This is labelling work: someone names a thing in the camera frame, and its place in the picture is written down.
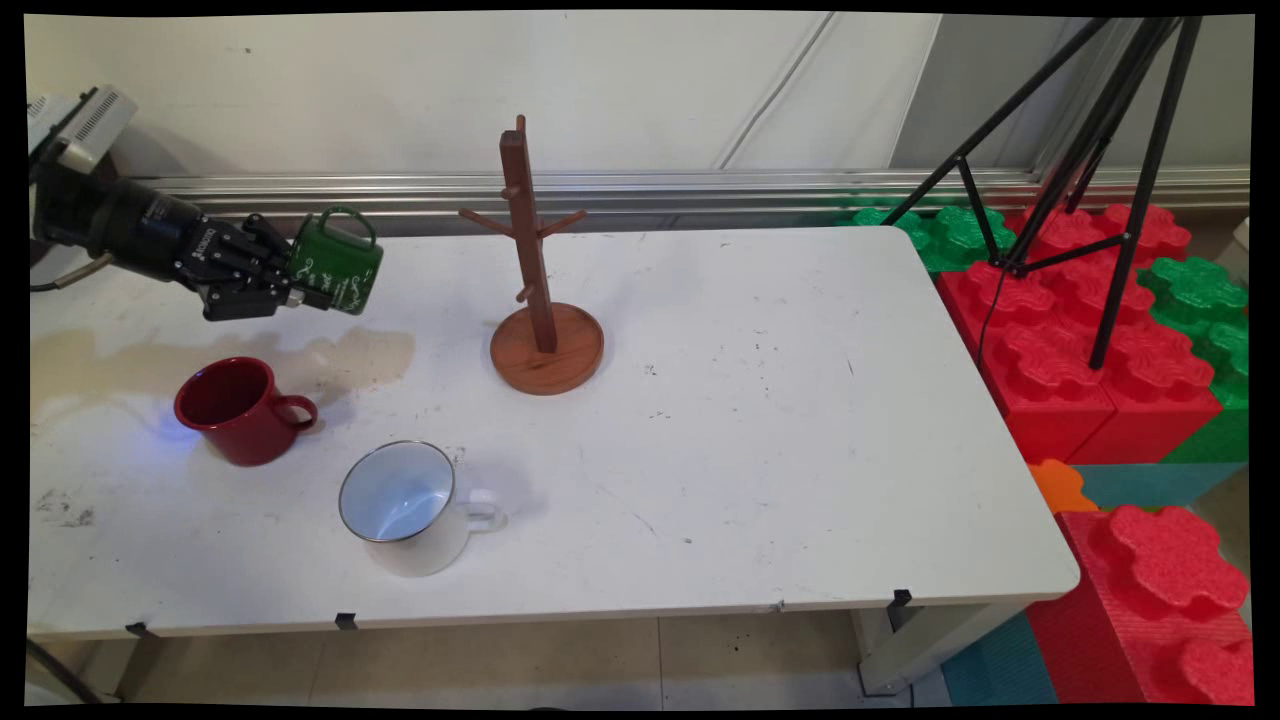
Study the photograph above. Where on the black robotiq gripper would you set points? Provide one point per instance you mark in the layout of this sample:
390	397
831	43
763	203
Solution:
150	230

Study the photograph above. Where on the green enamel mug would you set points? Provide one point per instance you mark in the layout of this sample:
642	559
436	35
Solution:
340	265

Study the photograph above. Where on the red ceramic mug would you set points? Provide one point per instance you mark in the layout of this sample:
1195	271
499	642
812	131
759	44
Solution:
245	425

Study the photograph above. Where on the white enamel mug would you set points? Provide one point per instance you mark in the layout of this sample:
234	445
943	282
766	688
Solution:
400	495

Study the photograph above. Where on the brown wooden mug tree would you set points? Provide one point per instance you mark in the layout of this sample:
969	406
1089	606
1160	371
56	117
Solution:
546	350

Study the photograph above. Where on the black table clip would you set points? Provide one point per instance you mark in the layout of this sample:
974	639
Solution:
140	630
346	621
901	598

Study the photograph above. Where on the green foam block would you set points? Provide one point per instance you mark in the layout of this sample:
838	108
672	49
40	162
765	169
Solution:
955	235
1200	295

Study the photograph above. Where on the white table leg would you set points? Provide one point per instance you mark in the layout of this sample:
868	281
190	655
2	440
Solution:
930	645

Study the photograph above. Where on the orange foam piece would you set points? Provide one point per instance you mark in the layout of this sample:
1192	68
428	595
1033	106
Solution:
1058	485

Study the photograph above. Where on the teal foam mat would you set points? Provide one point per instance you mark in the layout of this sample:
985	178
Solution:
1160	485
1000	665

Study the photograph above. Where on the black tripod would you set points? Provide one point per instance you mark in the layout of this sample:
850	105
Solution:
1120	130

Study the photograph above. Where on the large red foam block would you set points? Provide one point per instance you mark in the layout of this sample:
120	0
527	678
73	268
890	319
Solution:
1150	600

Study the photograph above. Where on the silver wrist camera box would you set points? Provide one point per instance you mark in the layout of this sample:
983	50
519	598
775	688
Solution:
100	122

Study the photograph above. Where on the aluminium rail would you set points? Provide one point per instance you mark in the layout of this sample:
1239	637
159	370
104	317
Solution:
700	190

